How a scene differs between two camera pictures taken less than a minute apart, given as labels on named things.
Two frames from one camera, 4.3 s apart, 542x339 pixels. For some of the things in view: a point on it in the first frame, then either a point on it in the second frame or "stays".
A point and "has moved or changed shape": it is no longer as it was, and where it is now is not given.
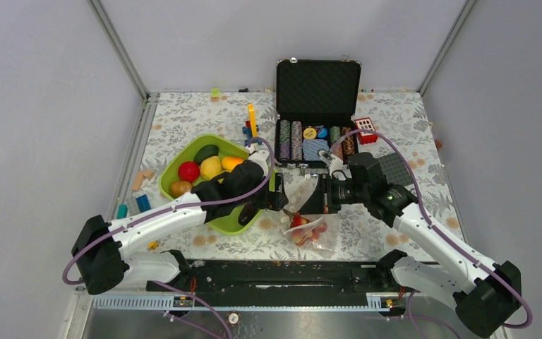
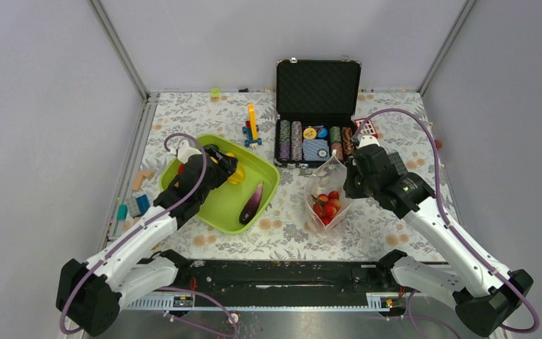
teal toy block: x=122 y=211 stays
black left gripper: x=272 y=200 → x=225 y=167
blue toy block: x=143 y=203 stays
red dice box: x=365 y=137 stays
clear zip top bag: x=317 y=233 has moved or changed shape
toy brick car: x=251 y=128 stays
